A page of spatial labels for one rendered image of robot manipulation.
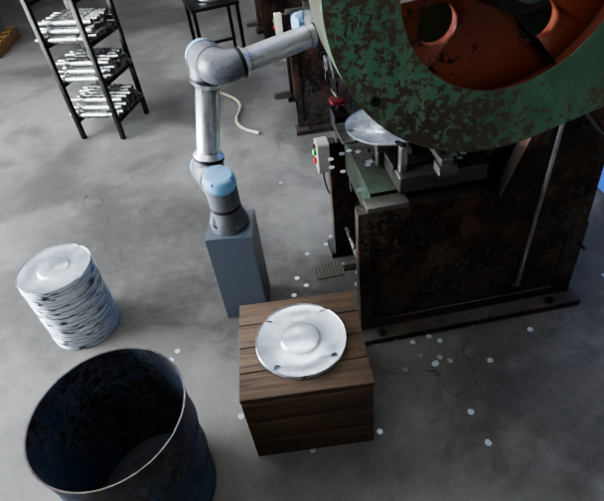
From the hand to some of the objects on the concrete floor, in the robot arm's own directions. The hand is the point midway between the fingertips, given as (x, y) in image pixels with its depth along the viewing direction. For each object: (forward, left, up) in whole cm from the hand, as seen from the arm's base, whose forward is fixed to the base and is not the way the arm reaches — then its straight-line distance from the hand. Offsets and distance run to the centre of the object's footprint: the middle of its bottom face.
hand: (338, 94), depth 193 cm
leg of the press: (+45, -54, -76) cm, 104 cm away
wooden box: (-21, -88, -76) cm, 118 cm away
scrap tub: (-72, -116, -76) cm, 156 cm away
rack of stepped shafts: (-161, +157, -76) cm, 237 cm away
